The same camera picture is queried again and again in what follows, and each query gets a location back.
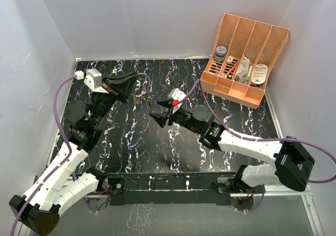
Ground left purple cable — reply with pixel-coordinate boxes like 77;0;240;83
10;72;85;236

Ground oval white blister pack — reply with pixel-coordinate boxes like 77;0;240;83
251;64;268;84

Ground white paper packet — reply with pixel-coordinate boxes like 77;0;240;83
237;55;251;72

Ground black base bar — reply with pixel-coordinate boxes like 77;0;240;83
108;172;234;206

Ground patterned lid jar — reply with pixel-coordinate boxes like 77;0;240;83
214;46;227;62

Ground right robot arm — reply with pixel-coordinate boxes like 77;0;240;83
149;100;314;192

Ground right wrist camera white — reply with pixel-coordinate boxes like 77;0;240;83
168;88;186;107

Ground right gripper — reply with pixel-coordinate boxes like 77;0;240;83
150;99;202;135

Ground orange file organizer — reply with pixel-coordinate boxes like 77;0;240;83
201;14;289;109

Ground grey green small device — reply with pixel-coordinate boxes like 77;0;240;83
235;71;249;83

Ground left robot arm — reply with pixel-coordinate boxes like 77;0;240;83
9;69;139;235

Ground white card box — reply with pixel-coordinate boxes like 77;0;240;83
226;56;235;63

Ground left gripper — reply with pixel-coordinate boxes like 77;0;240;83
90;72;139;126

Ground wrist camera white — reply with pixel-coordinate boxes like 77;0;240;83
84;69;108;93
168;88;186;107

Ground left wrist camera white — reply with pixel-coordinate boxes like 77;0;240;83
84;69;108;93

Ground large metal keyring with clips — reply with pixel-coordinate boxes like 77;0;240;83
131;73;152;107

